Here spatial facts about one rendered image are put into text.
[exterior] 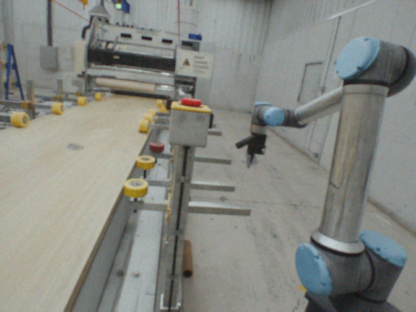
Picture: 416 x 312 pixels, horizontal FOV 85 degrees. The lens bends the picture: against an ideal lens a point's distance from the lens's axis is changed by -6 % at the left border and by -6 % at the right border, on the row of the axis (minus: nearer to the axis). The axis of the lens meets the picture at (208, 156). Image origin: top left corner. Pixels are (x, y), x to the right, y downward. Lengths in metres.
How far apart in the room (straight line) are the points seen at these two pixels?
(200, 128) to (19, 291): 0.41
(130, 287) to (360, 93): 0.88
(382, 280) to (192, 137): 0.72
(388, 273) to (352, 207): 0.26
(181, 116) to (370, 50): 0.50
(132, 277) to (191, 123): 0.62
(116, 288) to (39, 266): 0.36
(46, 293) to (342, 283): 0.70
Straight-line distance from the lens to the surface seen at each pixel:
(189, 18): 7.77
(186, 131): 0.43
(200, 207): 0.86
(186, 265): 1.75
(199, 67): 3.49
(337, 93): 1.01
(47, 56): 11.14
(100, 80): 3.68
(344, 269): 0.80
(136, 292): 0.87
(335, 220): 0.76
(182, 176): 0.47
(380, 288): 0.96
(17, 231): 0.68
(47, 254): 0.60
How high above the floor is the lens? 1.27
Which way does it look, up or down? 18 degrees down
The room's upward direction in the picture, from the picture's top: 8 degrees clockwise
